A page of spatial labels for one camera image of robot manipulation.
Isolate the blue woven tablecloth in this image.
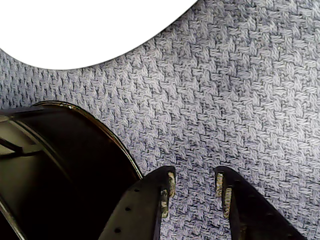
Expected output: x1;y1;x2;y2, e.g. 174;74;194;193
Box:
0;0;320;240

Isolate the white round plate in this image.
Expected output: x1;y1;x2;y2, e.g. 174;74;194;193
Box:
0;0;201;71

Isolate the black metal bucket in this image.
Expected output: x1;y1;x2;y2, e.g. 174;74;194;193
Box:
0;100;144;240

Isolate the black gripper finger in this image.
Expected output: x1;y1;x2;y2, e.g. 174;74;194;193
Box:
97;165;177;240
214;165;307;240

